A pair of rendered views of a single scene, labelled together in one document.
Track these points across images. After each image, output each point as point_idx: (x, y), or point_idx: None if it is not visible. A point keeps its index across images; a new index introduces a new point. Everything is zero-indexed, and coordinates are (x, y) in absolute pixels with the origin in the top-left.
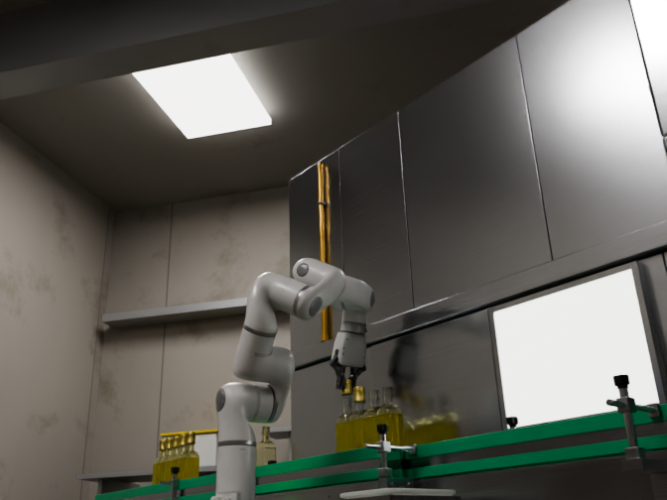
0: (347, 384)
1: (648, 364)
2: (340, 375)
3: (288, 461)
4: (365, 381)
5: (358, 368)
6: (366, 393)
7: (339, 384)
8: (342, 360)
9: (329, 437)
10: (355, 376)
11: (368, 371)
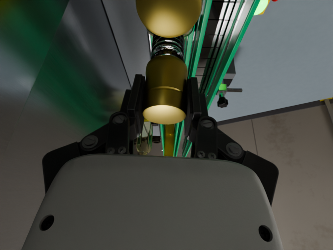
0: (175, 87)
1: None
2: (211, 120)
3: (244, 33)
4: (32, 162)
5: (36, 208)
6: (42, 129)
7: (203, 96)
8: (247, 182)
9: (110, 116)
10: (127, 117)
11: (8, 189)
